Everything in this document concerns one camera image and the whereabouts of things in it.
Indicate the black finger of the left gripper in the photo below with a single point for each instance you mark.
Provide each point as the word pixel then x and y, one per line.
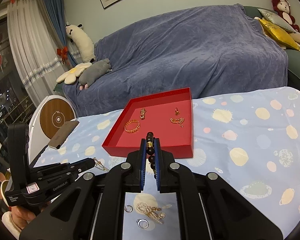
pixel 77 167

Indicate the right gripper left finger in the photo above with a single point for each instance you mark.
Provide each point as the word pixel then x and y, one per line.
pixel 135 180

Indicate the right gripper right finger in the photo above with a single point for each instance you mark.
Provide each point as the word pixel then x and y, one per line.
pixel 166 180

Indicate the red jewelry tray box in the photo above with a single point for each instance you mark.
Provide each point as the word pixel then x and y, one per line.
pixel 169 116

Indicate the person's left hand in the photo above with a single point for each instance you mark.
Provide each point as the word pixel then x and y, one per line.
pixel 21 216

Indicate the pearl stud earring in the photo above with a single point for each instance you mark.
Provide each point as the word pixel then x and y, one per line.
pixel 162 215

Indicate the white round wooden device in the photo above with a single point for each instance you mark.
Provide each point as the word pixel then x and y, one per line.
pixel 47 119

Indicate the gold wrist watch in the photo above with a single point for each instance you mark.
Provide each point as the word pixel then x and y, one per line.
pixel 142 113

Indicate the cream flower cushion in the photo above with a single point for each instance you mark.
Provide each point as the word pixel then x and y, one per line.
pixel 71 76

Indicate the blue planet print cloth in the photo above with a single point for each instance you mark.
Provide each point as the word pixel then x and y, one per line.
pixel 252 140

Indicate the grey plush toy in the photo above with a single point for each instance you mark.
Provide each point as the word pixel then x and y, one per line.
pixel 94 72

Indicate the white sheer curtain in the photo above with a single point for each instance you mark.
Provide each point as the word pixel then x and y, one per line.
pixel 38 61

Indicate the white alpaca plush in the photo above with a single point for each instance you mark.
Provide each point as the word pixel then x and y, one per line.
pixel 82 41

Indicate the blue blanket covered sofa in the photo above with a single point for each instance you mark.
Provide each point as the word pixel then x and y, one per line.
pixel 211 50

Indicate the blue curtain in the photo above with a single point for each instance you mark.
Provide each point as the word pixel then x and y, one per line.
pixel 55 12

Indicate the green armchair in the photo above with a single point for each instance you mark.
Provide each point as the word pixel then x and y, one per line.
pixel 297 62

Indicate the yellow satin pillow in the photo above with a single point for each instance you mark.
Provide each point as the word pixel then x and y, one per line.
pixel 278 34

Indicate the grey satin pillow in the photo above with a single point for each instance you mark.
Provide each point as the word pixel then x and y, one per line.
pixel 276 19

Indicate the red monkey plush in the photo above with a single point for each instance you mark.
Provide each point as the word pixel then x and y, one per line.
pixel 282 7

